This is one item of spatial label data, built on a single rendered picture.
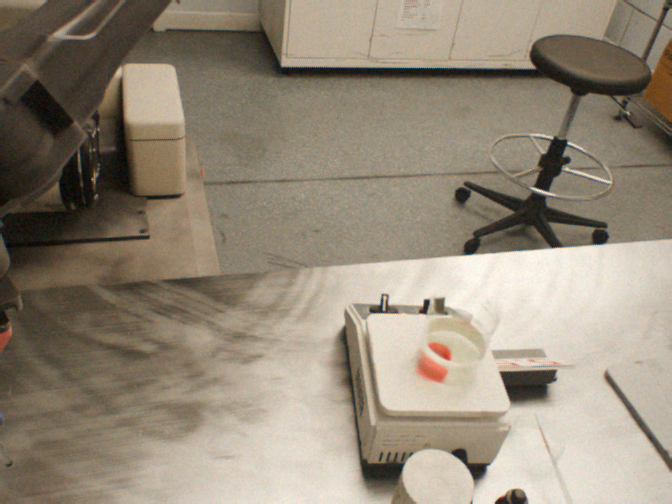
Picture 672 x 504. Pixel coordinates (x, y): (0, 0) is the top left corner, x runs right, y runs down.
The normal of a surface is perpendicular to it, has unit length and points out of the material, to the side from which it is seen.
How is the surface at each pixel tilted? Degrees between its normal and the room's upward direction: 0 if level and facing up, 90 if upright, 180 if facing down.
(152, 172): 90
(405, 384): 0
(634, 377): 0
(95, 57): 78
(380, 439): 90
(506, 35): 90
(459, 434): 90
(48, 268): 0
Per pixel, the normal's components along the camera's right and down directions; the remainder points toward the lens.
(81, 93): 0.84, 0.25
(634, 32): -0.96, 0.07
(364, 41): 0.25, 0.63
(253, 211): 0.12, -0.77
